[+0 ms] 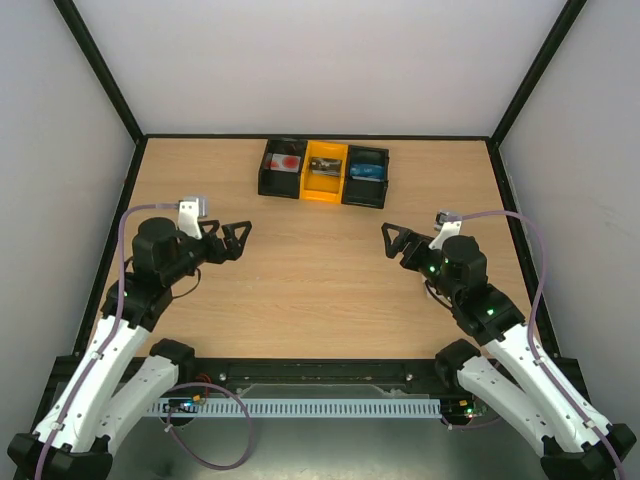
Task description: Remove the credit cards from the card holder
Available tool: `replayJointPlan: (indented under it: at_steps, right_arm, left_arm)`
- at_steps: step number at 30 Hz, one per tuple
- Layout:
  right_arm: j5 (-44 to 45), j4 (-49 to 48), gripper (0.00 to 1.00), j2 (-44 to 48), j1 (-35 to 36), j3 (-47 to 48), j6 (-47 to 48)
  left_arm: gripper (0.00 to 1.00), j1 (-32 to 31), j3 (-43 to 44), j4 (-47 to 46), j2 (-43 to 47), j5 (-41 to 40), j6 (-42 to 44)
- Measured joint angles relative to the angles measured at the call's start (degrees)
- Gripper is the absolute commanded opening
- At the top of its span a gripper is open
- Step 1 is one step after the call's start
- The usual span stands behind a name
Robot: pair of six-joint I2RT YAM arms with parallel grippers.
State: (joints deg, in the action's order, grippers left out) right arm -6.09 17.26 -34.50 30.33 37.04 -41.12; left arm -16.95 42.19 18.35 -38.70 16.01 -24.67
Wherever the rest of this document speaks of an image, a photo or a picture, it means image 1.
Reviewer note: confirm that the black bin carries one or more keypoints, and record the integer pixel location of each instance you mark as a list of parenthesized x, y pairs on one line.
[(366, 193), (281, 184)]

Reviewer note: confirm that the blue card in bin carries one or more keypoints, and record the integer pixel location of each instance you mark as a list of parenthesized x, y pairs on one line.
[(367, 172)]

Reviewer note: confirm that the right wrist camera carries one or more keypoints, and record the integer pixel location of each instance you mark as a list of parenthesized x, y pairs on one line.
[(448, 224)]

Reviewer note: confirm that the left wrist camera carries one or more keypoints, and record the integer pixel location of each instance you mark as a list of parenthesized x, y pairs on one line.
[(190, 210)]

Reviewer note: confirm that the dark card in bin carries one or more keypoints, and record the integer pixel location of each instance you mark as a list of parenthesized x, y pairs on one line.
[(325, 166)]

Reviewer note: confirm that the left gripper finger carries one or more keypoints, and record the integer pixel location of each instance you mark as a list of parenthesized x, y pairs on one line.
[(235, 236), (209, 228)]

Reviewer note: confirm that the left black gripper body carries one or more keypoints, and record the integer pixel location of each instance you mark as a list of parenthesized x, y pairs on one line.
[(179, 269)]

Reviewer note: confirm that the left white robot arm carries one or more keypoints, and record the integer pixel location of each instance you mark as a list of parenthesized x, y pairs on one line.
[(80, 435)]

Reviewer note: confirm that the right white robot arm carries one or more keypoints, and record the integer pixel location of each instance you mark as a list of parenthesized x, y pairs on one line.
[(499, 362)]

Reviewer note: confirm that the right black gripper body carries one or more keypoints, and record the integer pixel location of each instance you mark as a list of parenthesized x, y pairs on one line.
[(413, 249)]

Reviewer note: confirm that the grey slotted cable duct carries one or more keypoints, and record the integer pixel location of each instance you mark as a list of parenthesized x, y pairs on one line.
[(401, 408)]

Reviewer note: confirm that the red white card in bin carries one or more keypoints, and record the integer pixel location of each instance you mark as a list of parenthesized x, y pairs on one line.
[(283, 162)]

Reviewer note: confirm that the black aluminium frame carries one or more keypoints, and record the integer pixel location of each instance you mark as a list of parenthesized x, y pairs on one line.
[(554, 39)]

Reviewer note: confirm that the yellow bin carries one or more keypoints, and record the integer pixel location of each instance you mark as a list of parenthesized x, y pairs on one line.
[(321, 188)]

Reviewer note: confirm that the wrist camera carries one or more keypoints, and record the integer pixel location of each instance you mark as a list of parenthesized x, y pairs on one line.
[(190, 210), (448, 224)]

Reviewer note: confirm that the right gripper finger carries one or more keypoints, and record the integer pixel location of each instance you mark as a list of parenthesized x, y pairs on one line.
[(420, 238), (395, 239)]

